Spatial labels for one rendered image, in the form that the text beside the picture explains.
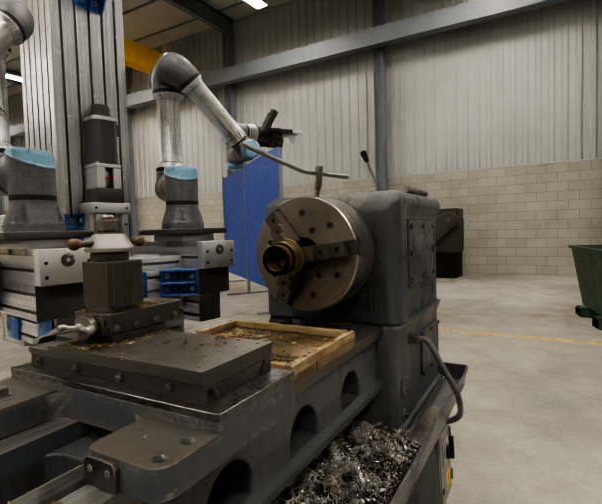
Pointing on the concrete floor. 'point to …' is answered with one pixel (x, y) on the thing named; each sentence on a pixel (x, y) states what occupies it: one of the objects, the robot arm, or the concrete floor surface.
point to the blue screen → (250, 211)
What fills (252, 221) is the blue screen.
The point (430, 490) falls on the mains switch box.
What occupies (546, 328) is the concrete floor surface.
